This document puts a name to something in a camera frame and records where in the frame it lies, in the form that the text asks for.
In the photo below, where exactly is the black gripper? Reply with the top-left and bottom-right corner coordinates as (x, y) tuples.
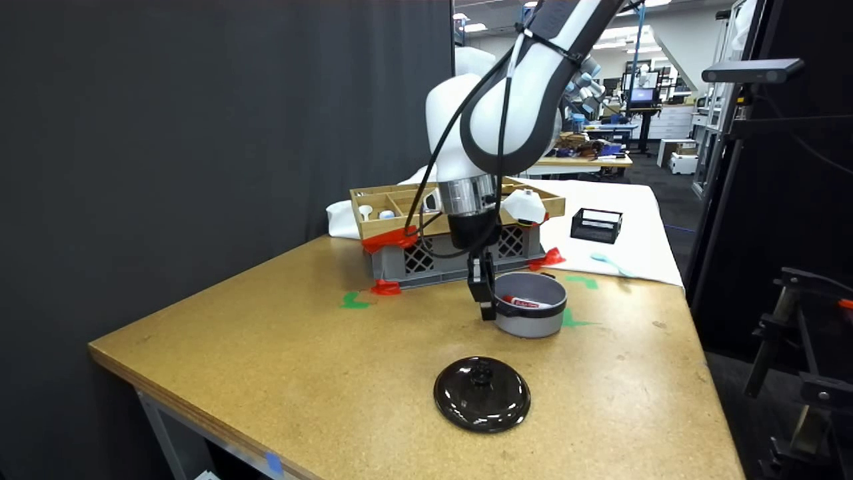
(441, 205), (504, 322)

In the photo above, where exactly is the gray pot with black handles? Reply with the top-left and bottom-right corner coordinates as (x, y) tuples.
(484, 273), (569, 342)

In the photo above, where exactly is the black round pot lid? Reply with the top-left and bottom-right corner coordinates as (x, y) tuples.
(432, 355), (533, 434)

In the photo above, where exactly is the gray plastic crate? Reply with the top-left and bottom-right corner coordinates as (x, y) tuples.
(368, 221), (547, 287)

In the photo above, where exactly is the small black open box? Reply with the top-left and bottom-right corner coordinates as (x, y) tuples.
(567, 205), (624, 246)

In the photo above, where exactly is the wooden cutlery tray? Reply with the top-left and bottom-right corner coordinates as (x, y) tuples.
(347, 175), (567, 242)

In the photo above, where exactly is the white cloth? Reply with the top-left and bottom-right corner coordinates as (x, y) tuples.
(321, 157), (685, 287)

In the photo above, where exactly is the background workbench with clutter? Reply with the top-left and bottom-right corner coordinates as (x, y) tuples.
(529, 151), (633, 179)

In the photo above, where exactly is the blue background robot rig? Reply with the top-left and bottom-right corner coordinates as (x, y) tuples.
(556, 0), (651, 135)

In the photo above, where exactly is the black curtain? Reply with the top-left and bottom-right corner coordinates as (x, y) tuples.
(0, 0), (457, 480)

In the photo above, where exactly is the gray table leg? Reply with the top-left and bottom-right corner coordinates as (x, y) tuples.
(136, 390), (217, 480)

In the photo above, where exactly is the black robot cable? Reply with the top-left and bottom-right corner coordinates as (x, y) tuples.
(408, 25), (543, 262)

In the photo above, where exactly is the black camera stand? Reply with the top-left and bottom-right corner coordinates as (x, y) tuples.
(687, 79), (753, 297)

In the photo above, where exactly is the black metal equipment frame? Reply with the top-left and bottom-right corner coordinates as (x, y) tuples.
(743, 263), (853, 480)

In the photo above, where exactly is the black bar camera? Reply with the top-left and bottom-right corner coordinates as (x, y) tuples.
(701, 55), (807, 85)

